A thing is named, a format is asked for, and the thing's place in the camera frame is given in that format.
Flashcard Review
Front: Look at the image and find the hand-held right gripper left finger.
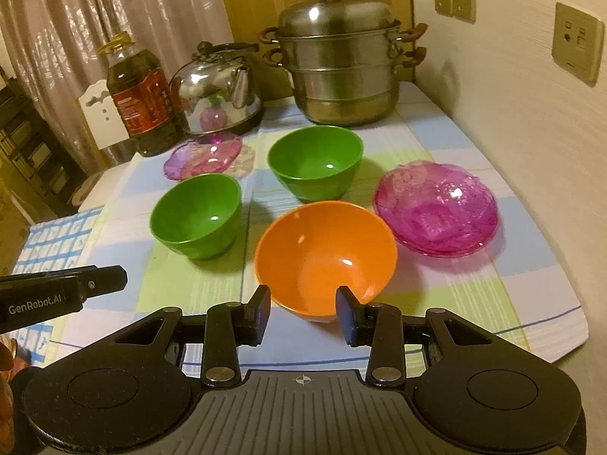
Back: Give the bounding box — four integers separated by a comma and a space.
102, 285, 272, 388

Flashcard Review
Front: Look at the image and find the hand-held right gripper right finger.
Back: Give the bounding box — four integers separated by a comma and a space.
336, 287, 506, 388

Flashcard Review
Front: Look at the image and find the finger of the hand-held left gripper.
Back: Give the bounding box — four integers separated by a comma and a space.
9, 265, 128, 301

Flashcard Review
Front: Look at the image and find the orange plastic bowl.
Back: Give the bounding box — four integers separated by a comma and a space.
255, 201, 398, 324

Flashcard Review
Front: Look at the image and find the small green plastic bowl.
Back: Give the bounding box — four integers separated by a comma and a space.
150, 173, 242, 260

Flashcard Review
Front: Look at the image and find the pink glass plate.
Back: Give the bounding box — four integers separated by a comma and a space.
164, 132, 255, 182
373, 161, 500, 259

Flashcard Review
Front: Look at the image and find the large green plastic bowl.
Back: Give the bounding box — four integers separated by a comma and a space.
267, 126, 364, 203

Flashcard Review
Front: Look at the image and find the blue white checkered cloth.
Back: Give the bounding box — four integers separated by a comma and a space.
12, 206, 105, 342

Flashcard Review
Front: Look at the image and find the dark storage rack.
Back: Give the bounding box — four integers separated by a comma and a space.
0, 69, 88, 216

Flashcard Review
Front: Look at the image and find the white chair back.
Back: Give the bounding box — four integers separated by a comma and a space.
77, 80, 134, 150

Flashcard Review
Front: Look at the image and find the cooking oil bottle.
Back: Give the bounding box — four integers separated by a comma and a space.
97, 31, 186, 158

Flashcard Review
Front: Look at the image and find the pastel checkered tablecloth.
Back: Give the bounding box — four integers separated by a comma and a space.
45, 80, 591, 375

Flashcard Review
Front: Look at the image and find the stainless steel kettle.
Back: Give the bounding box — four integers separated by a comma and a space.
169, 42, 265, 137

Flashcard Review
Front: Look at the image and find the stainless steel steamer pot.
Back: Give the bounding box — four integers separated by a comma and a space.
258, 0, 428, 128

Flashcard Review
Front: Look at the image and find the sheer patterned curtain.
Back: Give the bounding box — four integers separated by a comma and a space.
0, 0, 235, 171

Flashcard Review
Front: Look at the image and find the wooden board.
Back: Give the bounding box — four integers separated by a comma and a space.
214, 0, 418, 102

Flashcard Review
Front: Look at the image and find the wall power socket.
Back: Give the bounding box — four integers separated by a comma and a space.
551, 2, 605, 87

